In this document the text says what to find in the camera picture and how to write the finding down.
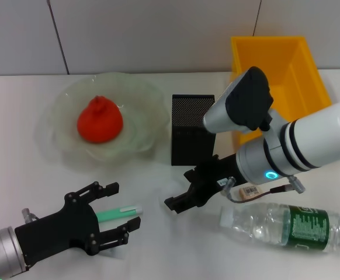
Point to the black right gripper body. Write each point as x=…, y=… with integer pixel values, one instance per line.
x=219, y=172

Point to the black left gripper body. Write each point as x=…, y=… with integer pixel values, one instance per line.
x=59, y=233

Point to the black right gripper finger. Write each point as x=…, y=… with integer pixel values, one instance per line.
x=192, y=178
x=184, y=201

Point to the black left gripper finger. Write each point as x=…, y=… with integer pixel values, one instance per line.
x=111, y=188
x=133, y=224

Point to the mint green pen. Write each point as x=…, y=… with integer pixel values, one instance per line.
x=114, y=216

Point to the red pomegranate-shaped toy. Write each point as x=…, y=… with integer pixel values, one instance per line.
x=100, y=122

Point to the clear plastic water bottle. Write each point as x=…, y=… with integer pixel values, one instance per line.
x=275, y=224

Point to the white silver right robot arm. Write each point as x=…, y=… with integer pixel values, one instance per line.
x=319, y=137

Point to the black mesh pen holder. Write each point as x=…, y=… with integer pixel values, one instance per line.
x=187, y=146

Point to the beige eraser with barcode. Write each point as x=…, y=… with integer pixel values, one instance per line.
x=251, y=195

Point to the pale green glass fruit plate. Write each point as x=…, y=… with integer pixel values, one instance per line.
x=146, y=96

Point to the yellow plastic bin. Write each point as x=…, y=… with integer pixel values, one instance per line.
x=304, y=73

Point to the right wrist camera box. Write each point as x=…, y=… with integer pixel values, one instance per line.
x=240, y=99

